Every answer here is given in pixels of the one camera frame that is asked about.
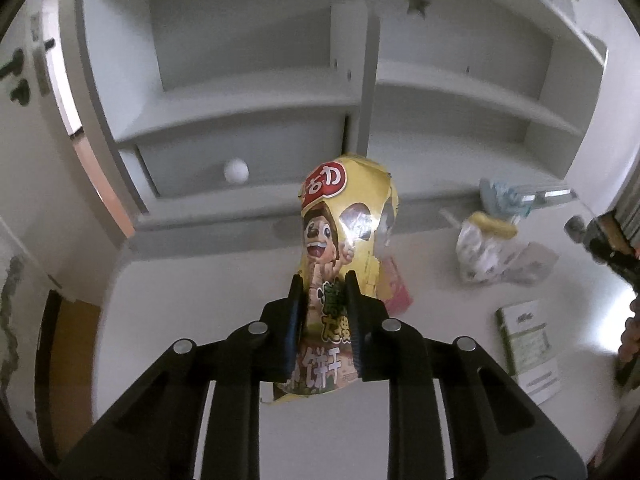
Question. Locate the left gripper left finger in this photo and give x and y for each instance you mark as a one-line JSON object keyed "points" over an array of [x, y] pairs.
{"points": [[152, 430]]}

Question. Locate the white door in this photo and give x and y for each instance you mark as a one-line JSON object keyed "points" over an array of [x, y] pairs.
{"points": [[48, 203]]}

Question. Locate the crumpled light blue bag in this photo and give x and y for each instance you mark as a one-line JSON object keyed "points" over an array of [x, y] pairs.
{"points": [[506, 202]]}

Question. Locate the yellow cookie snack bag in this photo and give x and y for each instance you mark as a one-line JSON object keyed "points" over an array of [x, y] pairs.
{"points": [[349, 206]]}

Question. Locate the red yellow small box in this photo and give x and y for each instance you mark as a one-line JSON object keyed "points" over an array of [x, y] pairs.
{"points": [[392, 289]]}

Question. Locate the white desk hutch shelf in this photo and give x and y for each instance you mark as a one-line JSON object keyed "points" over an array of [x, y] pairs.
{"points": [[443, 93]]}

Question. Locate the black door handle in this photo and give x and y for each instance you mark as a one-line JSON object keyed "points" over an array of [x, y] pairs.
{"points": [[21, 92]]}

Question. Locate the green white cigarette box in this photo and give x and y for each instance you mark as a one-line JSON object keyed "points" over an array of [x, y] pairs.
{"points": [[529, 352]]}

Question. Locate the white drawer knob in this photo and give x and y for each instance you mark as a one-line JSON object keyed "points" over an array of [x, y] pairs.
{"points": [[236, 171]]}

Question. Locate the yellow tube wrapper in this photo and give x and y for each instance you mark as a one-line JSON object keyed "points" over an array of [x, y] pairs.
{"points": [[494, 227]]}

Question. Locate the person right hand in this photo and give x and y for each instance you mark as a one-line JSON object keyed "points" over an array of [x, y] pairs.
{"points": [[629, 341]]}

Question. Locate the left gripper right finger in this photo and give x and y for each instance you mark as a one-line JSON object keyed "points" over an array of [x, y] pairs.
{"points": [[452, 394]]}

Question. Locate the white wrapper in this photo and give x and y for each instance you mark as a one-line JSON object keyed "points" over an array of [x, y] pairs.
{"points": [[486, 259]]}

